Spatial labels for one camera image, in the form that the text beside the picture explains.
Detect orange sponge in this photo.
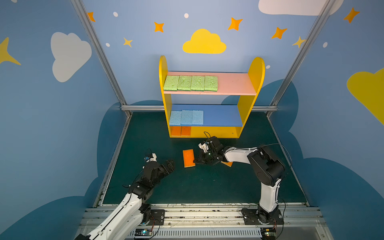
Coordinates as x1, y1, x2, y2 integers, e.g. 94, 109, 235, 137
221, 161, 233, 167
181, 126, 192, 137
171, 126, 182, 137
183, 149, 196, 168

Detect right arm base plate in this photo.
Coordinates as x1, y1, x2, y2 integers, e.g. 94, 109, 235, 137
241, 208, 284, 225

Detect blue sponge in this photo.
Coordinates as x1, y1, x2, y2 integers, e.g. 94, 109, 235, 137
181, 110, 193, 126
169, 111, 183, 126
192, 110, 204, 126

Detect left controller board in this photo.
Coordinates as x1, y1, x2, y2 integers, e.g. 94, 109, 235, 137
134, 229, 154, 238

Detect green sponge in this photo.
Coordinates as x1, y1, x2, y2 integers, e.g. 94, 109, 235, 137
191, 76, 205, 91
164, 76, 180, 91
177, 76, 192, 91
204, 76, 218, 92

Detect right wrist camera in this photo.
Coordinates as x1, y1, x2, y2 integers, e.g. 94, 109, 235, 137
198, 142, 210, 153

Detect right controller board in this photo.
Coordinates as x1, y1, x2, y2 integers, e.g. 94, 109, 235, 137
261, 228, 277, 240

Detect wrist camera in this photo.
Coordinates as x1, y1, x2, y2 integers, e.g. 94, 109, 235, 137
198, 142, 210, 153
145, 153, 157, 163

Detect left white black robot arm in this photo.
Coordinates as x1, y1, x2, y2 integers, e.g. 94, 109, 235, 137
76, 160, 175, 240

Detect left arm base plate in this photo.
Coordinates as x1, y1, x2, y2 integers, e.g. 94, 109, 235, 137
140, 209, 165, 226

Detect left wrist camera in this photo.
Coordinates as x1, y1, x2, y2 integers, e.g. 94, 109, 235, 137
145, 153, 157, 163

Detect controller board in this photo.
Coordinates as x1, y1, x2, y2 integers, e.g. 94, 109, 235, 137
261, 228, 277, 240
134, 229, 154, 238

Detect yellow shelf pink blue boards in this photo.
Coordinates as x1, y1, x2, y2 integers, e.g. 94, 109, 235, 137
159, 56, 266, 139

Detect aluminium rail base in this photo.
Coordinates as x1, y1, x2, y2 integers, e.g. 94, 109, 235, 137
75, 203, 333, 240

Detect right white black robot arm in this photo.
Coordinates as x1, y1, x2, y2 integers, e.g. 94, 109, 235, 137
194, 137, 286, 222

